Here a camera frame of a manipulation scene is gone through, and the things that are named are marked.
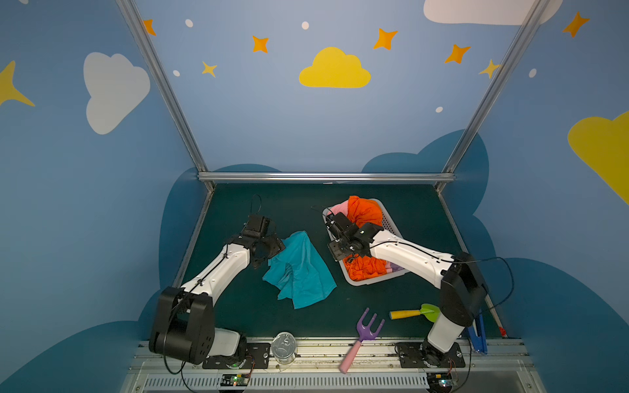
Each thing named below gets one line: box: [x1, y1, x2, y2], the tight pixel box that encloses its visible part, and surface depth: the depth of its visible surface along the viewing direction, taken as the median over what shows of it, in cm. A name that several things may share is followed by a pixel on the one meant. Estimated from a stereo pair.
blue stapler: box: [467, 311, 489, 355], surface depth 78 cm
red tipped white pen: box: [484, 293, 508, 339], surface depth 89 cm
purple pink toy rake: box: [339, 307, 386, 375], surface depth 81 cm
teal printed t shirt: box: [262, 230, 338, 309], surface depth 90 cm
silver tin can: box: [271, 331, 298, 365], surface depth 73 cm
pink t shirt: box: [327, 199, 349, 217], surface depth 102 cm
